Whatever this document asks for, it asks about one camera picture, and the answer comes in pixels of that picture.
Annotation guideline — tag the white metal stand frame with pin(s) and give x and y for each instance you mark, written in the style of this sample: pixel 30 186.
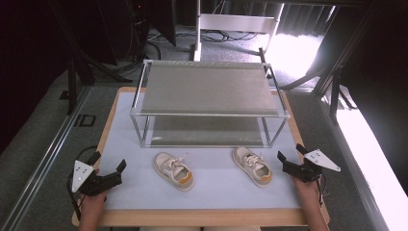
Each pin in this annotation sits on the white metal stand frame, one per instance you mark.
pixel 235 23

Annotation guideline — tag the metal shoe rack grey shelves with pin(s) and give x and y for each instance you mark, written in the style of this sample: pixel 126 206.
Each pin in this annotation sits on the metal shoe rack grey shelves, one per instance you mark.
pixel 208 88

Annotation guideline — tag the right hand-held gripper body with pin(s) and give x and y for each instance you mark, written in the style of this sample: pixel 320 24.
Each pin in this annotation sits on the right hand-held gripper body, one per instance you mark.
pixel 308 168

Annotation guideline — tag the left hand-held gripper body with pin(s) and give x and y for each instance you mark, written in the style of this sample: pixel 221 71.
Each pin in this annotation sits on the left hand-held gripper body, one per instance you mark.
pixel 96 184

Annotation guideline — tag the white table mat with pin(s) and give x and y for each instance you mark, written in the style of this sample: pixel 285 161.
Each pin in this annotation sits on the white table mat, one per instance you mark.
pixel 211 192

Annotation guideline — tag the dark curtain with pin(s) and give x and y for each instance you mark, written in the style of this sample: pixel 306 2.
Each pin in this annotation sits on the dark curtain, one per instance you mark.
pixel 304 17

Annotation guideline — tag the beige sneaker with orange heel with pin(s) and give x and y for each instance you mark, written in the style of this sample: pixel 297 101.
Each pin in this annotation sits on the beige sneaker with orange heel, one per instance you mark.
pixel 252 166
pixel 173 171

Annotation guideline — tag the person's left hand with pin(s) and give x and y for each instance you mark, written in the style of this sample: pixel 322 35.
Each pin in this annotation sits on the person's left hand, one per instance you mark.
pixel 93 197

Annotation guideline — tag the person's right hand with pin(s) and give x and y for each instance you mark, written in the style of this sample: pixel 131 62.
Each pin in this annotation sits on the person's right hand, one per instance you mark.
pixel 304 189

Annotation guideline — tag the black metal stand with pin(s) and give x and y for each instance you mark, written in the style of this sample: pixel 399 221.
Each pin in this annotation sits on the black metal stand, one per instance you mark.
pixel 72 83
pixel 335 93

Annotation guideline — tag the aluminium floor rail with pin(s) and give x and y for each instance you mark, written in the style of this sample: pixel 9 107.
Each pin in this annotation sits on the aluminium floor rail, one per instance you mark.
pixel 41 160

